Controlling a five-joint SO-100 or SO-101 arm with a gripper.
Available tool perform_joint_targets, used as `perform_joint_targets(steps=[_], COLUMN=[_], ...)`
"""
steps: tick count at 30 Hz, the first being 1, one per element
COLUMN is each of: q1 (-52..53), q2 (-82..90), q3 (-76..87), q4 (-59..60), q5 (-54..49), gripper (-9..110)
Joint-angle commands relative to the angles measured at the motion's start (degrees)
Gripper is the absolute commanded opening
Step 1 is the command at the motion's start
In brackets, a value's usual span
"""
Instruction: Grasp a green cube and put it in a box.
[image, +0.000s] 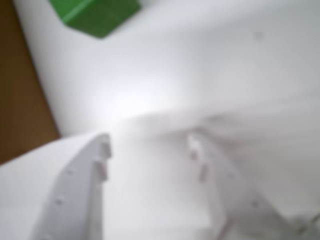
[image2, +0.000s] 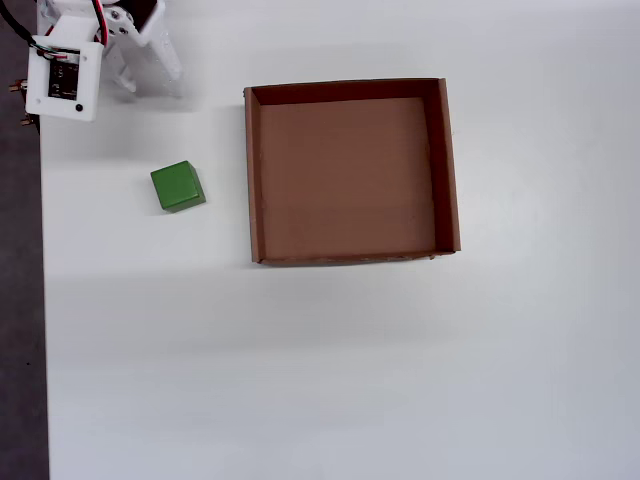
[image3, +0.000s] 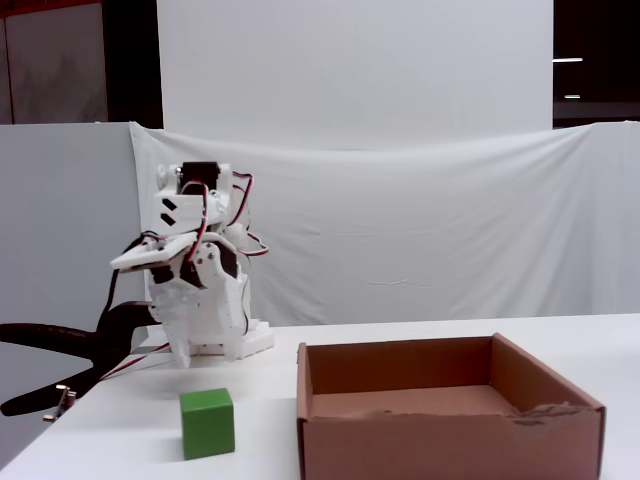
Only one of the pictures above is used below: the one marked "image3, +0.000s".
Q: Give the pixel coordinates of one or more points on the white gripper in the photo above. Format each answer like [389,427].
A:
[176,306]

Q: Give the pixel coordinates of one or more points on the green cube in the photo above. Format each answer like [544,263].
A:
[207,430]

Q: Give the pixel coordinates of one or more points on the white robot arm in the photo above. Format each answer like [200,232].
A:
[190,210]

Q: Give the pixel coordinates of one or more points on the brown cardboard box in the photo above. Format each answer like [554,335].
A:
[450,450]

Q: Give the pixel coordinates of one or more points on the large black spring clamp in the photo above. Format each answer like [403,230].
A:
[50,337]

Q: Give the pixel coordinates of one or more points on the metal table clamp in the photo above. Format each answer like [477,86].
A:
[61,400]

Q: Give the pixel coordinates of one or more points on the grey partition panel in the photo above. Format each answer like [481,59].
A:
[50,225]

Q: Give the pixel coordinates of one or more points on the white backdrop cloth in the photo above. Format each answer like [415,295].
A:
[425,225]

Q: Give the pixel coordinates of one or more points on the white backdrop board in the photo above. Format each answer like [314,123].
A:
[350,65]

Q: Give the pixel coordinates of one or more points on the brown wooden panel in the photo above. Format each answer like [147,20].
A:
[50,65]

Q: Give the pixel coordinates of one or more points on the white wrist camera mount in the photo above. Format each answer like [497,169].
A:
[145,257]

